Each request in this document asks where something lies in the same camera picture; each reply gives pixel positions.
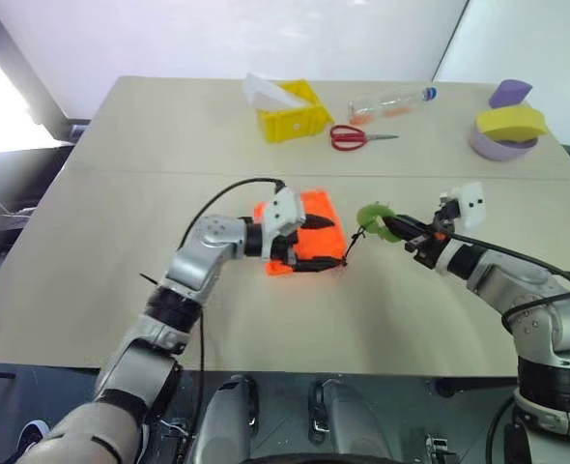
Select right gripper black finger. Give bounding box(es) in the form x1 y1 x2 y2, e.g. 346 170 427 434
385 214 434 235
385 222 424 245

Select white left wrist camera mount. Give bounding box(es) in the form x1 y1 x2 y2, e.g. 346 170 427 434
260 187 308 260

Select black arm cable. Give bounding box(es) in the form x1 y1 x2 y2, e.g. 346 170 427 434
177 177 286 431
451 231 570 334

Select black table bracket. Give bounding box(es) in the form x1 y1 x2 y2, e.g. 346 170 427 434
429 378 465 398

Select thin black knotted string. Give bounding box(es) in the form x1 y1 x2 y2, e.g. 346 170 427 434
341 225 369 268

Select white translucent plastic sheet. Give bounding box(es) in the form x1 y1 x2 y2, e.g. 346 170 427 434
242 72 310 110

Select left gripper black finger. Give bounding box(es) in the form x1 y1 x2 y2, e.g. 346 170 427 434
303 215 337 231
291 257 347 274

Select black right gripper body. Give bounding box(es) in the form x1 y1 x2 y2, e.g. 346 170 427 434
403 199 462 267

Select lavender round bowl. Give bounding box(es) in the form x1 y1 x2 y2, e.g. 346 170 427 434
468 120 541 163

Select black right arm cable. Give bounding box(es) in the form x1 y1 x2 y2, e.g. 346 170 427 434
451 231 570 334

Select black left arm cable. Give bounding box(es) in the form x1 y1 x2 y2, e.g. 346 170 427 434
177 177 286 431

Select clear plastic bottle blue cap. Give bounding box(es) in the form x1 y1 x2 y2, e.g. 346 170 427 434
347 86 440 126

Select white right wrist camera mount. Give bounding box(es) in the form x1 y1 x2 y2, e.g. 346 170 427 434
434 181 487 277

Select black white striped shoe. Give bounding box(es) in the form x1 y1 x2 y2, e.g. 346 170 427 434
18 419 50 450

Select grey floor equipment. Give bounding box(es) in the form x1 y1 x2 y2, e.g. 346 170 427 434
0 190 38 257

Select purple sponge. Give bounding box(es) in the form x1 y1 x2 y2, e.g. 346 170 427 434
487 78 535 109

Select yellow plastic bin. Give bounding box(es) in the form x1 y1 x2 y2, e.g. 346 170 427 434
256 79 335 145

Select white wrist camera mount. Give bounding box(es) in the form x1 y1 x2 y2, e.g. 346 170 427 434
260 187 308 260
434 181 487 277

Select grey metal frame post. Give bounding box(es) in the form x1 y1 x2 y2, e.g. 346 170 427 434
0 0 92 144

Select red handled scissors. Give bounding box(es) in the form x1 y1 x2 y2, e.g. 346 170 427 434
329 124 400 152

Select yellow sponge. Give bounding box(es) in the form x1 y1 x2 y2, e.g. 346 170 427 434
475 106 551 144

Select orange cloth pouch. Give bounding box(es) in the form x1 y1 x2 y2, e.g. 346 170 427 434
252 189 348 278

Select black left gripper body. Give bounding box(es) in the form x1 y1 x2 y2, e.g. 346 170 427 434
271 223 314 273

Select green fuzzy ring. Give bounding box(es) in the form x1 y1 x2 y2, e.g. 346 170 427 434
356 202 405 244

